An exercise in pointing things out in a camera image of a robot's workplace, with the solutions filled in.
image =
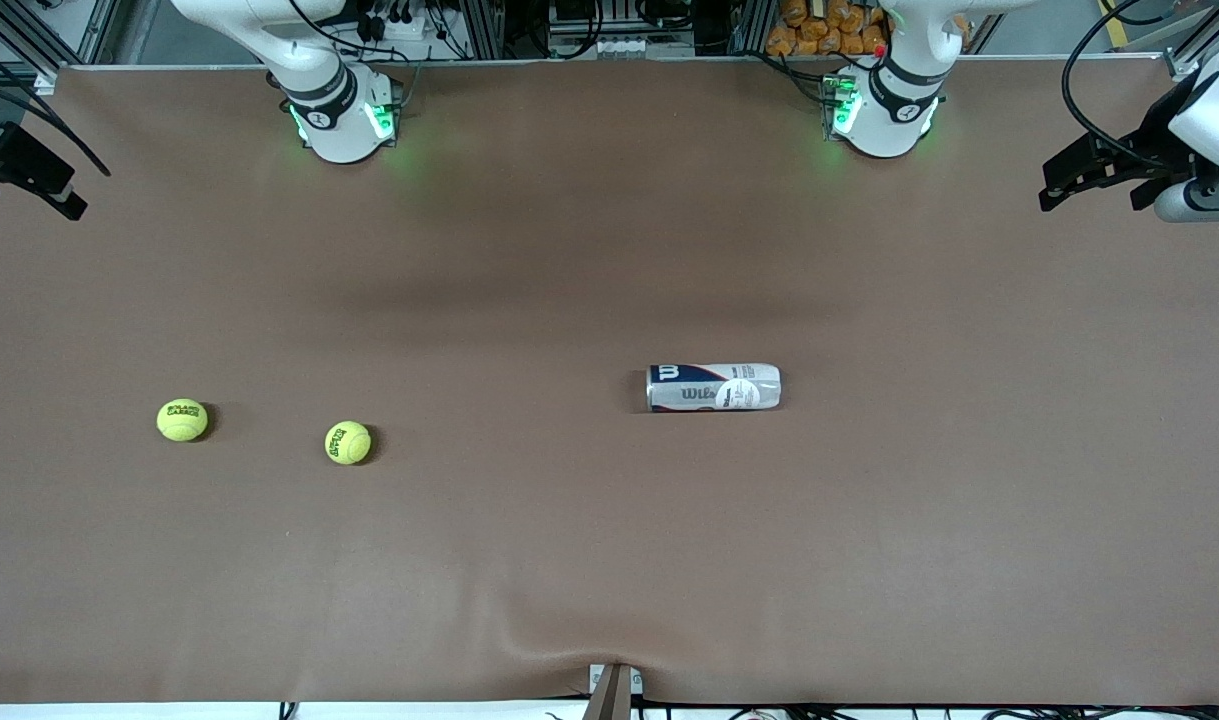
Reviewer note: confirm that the orange bagged items pile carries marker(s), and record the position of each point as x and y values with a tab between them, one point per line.
809	35

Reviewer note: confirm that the aluminium frame strut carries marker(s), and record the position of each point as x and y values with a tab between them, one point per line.
29	48
1184	60

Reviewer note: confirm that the brown pole grey bracket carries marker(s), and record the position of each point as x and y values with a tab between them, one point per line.
614	695

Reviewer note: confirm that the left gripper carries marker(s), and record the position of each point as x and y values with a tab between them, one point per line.
1150	133

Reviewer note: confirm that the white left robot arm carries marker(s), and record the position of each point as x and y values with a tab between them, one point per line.
884	135

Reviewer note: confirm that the aluminium frame post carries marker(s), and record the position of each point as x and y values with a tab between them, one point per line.
754	30
484	30

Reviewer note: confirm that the clear Wilson tennis ball can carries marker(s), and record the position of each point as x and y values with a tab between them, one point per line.
714	392

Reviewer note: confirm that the long white power strip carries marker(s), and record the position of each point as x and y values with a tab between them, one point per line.
629	47

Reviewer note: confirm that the white power strip black plugs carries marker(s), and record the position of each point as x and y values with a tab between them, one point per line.
399	28

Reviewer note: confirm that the yellow-green tennis ball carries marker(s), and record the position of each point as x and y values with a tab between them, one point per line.
348	442
182	420

